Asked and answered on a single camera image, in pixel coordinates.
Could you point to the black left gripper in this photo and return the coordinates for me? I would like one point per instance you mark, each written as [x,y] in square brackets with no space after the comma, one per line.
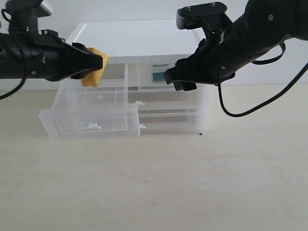
[53,59]

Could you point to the white blue-label pill bottle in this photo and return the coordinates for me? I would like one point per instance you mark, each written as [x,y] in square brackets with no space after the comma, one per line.
[158,71]

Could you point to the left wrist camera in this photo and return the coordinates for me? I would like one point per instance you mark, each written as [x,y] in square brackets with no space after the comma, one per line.
[23,15]

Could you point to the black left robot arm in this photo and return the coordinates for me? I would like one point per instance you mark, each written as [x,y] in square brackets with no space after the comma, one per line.
[15,55]

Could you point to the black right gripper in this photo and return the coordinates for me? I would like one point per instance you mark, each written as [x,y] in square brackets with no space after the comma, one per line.
[213,62]

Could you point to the yellow cheese wedge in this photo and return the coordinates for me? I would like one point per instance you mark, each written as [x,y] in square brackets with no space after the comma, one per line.
[93,78]

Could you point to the white plastic drawer cabinet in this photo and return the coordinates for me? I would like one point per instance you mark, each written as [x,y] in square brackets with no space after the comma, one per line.
[141,42]

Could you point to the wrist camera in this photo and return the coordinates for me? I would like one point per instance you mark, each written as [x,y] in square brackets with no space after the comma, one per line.
[209,16]
[23,15]

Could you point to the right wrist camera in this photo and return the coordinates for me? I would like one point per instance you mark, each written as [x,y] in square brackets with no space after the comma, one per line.
[209,16]

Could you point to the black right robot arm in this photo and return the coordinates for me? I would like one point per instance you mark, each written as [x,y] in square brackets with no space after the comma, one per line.
[264,25]

